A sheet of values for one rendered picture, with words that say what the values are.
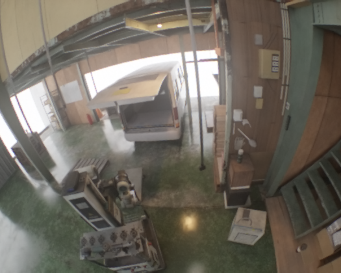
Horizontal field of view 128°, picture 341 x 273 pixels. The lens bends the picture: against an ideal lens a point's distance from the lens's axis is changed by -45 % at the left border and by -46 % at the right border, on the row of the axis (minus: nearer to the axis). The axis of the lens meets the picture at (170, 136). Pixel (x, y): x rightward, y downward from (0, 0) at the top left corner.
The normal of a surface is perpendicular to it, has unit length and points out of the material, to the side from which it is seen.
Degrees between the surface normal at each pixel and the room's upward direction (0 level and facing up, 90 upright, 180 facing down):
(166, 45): 90
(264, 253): 0
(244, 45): 90
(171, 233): 0
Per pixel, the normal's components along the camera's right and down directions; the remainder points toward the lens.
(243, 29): -0.14, 0.56
